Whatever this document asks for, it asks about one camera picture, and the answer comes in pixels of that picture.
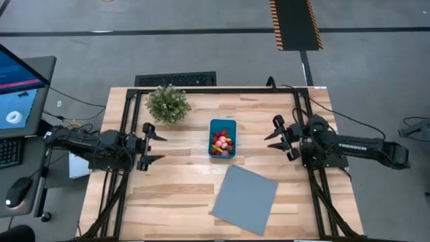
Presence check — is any computer monitor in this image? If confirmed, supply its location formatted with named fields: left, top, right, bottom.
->
left=0, top=43, right=51, bottom=139

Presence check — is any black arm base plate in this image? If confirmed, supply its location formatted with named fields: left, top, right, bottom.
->
left=87, top=147, right=135, bottom=170
left=300, top=143, right=349, bottom=169

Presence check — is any grey cloth mat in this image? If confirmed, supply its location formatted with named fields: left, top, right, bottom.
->
left=210, top=164, right=279, bottom=236

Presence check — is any green potted plant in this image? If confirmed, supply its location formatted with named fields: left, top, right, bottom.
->
left=144, top=83, right=192, bottom=126

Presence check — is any white box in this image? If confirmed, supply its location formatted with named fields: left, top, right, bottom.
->
left=69, top=153, right=91, bottom=179

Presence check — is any black hazard-striped floor mat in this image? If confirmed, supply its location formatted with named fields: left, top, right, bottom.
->
left=269, top=0, right=324, bottom=52

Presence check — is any grey side desk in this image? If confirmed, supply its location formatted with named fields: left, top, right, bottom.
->
left=0, top=55, right=58, bottom=223

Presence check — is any grey metal device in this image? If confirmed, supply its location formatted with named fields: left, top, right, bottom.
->
left=398, top=117, right=430, bottom=138

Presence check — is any black computer mouse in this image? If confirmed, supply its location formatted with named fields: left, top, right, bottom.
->
left=3, top=177, right=34, bottom=209

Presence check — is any black rounded object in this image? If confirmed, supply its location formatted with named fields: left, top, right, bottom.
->
left=0, top=224, right=36, bottom=242

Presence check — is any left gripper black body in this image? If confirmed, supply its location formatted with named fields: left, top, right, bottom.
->
left=126, top=132, right=147, bottom=162

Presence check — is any black aluminium frame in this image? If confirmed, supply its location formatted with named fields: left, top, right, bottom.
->
left=79, top=86, right=366, bottom=242

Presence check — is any black keyboard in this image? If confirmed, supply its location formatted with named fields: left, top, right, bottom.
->
left=0, top=136, right=24, bottom=170

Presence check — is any teal plastic tupperware container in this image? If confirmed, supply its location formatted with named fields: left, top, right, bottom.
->
left=208, top=118, right=237, bottom=159

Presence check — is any black floor vent grille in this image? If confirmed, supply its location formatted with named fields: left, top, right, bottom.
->
left=134, top=71, right=218, bottom=87

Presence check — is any long black arm cable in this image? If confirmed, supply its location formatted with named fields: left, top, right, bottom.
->
left=268, top=76, right=386, bottom=140

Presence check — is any looped right gripper cable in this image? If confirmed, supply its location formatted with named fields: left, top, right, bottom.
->
left=290, top=106, right=305, bottom=126

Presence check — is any thin black desk cable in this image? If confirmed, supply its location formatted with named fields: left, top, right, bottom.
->
left=42, top=108, right=107, bottom=122
left=48, top=85, right=107, bottom=109

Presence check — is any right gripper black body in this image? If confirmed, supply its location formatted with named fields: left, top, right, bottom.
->
left=285, top=123, right=305, bottom=152

